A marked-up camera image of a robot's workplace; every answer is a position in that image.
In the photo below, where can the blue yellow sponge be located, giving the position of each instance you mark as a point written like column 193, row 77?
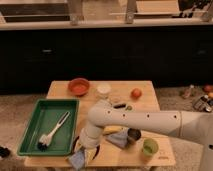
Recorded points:
column 81, row 158

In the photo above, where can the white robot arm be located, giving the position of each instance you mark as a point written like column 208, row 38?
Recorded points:
column 192, row 126

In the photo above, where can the orange bowl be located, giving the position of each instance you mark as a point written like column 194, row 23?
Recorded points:
column 78, row 86

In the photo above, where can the small black marker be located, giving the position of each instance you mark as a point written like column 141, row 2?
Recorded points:
column 117, row 106

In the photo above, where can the orange fruit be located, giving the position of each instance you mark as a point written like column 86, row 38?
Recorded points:
column 136, row 93

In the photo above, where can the small green object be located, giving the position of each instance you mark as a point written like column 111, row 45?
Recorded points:
column 129, row 108

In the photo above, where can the yellow banana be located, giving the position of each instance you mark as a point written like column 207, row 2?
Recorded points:
column 111, row 129

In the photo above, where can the blue grey cloth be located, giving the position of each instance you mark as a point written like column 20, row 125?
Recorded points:
column 118, row 139

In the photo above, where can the metal cup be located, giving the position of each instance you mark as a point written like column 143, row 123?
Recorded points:
column 133, row 135

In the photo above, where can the green plastic tray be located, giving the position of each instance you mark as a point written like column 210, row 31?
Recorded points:
column 46, row 114

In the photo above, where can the green plastic cup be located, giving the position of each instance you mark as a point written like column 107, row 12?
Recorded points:
column 150, row 147

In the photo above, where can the clear bottle on floor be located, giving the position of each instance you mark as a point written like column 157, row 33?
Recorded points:
column 188, row 92

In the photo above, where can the white dish brush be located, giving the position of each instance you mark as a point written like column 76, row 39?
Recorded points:
column 46, row 139

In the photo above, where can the toy car on floor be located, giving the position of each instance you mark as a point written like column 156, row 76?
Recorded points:
column 204, row 104

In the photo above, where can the orange ball on floor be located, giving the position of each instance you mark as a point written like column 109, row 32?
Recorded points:
column 208, row 88

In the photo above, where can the black object on floor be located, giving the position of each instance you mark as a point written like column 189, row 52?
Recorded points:
column 4, row 152

